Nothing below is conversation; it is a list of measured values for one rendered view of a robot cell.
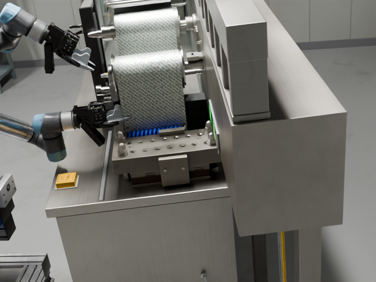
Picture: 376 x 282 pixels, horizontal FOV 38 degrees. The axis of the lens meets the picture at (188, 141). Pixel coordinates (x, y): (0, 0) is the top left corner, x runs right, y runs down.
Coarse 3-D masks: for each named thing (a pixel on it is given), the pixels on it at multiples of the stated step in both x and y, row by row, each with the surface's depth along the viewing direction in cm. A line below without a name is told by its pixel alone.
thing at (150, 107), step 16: (128, 96) 203; (144, 96) 203; (160, 96) 204; (176, 96) 204; (128, 112) 206; (144, 112) 207; (160, 112) 207; (176, 112) 207; (128, 128) 209; (144, 128) 210; (160, 128) 210
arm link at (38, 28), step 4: (36, 20) 191; (40, 20) 193; (36, 24) 190; (40, 24) 191; (44, 24) 192; (32, 28) 189; (36, 28) 190; (40, 28) 190; (44, 28) 191; (32, 32) 190; (36, 32) 190; (40, 32) 190; (28, 36) 192; (32, 36) 191; (36, 36) 191; (40, 36) 191; (36, 40) 192
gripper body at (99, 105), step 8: (88, 104) 205; (96, 104) 205; (80, 112) 203; (88, 112) 202; (96, 112) 203; (104, 112) 203; (80, 120) 205; (88, 120) 205; (96, 120) 205; (104, 120) 205
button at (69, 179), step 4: (72, 172) 209; (76, 172) 210; (60, 176) 208; (64, 176) 207; (68, 176) 207; (72, 176) 207; (76, 176) 208; (60, 180) 205; (64, 180) 205; (68, 180) 204; (72, 180) 204; (76, 180) 208; (56, 184) 204; (60, 184) 204; (64, 184) 204; (68, 184) 204; (72, 184) 204
